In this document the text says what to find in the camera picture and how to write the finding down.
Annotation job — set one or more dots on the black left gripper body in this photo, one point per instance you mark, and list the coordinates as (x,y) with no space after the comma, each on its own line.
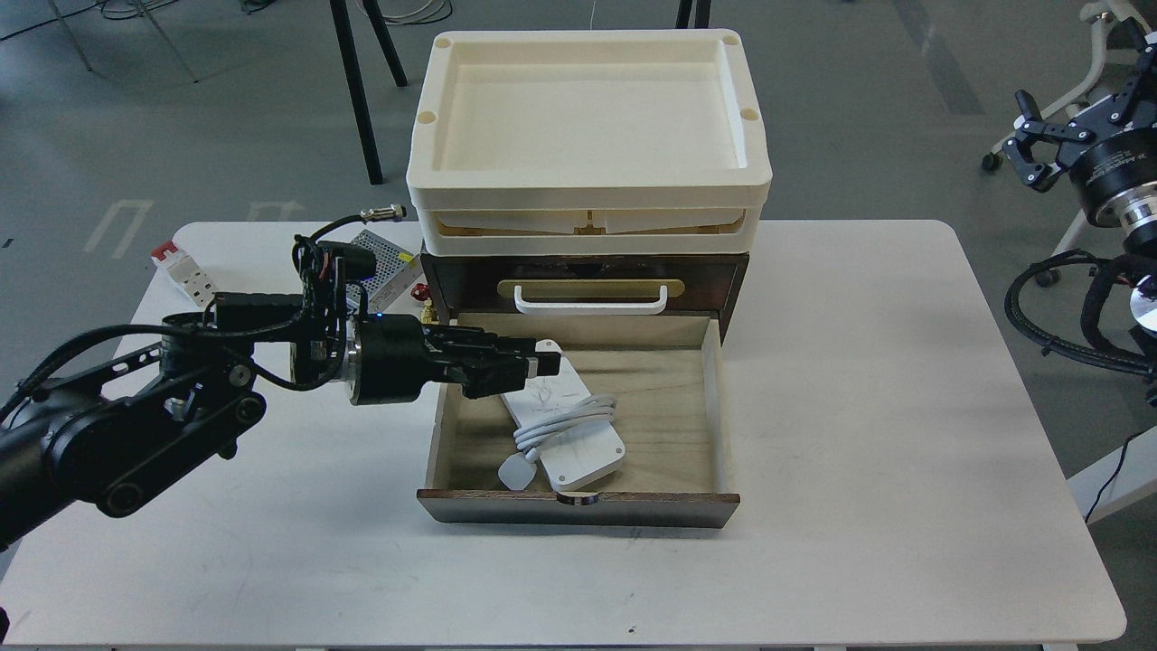
(392,357)

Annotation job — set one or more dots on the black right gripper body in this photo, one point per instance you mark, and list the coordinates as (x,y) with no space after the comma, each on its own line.
(1114,174)

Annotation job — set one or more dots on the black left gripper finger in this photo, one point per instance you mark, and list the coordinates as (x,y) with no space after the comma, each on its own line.
(480,344)
(496,375)

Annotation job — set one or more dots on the white power adapter with cable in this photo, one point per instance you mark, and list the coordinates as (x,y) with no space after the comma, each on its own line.
(563,429)

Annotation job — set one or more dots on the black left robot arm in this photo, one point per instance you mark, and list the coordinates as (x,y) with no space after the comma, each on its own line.
(116,415)

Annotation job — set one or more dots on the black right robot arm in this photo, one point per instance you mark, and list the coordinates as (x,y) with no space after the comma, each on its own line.
(1132,270)

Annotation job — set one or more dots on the dark wooden cabinet body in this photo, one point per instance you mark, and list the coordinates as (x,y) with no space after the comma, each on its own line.
(478,291)

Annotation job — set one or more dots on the metal mesh power supply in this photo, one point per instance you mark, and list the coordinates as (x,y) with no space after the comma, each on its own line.
(396,271)

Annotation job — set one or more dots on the white office chair base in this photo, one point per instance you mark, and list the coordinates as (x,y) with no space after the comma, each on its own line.
(1044,142)

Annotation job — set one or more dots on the open wooden drawer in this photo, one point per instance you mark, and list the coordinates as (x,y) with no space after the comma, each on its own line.
(665,372)

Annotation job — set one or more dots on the cream plastic tray stack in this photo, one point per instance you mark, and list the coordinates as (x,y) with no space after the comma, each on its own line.
(588,143)

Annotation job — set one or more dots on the white table edge right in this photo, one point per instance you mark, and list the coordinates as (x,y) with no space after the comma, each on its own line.
(1117,480)

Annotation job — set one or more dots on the brass valve red handle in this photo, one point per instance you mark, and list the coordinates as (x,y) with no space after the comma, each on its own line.
(421,292)

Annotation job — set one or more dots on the white cabinet handle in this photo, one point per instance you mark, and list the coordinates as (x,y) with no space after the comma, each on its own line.
(590,308)

